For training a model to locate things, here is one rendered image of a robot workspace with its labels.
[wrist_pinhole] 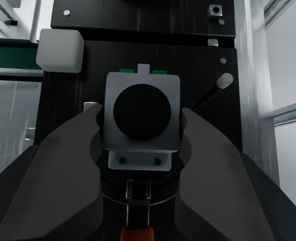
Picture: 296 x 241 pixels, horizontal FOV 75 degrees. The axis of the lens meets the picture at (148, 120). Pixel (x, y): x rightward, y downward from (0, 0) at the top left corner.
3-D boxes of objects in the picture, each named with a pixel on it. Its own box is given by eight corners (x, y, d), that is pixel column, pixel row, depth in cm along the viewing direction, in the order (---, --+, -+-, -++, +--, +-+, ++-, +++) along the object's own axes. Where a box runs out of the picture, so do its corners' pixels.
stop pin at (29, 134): (50, 142, 26) (34, 140, 22) (41, 142, 26) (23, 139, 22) (51, 132, 26) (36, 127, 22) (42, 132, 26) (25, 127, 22)
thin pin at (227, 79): (196, 113, 21) (234, 83, 13) (188, 113, 21) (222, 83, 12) (195, 106, 21) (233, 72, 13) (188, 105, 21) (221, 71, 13)
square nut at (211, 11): (219, 21, 25) (222, 15, 24) (207, 20, 25) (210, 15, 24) (218, 10, 26) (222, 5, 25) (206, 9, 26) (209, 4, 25)
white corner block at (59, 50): (85, 80, 25) (75, 65, 21) (50, 78, 25) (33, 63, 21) (89, 47, 26) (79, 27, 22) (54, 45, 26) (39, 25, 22)
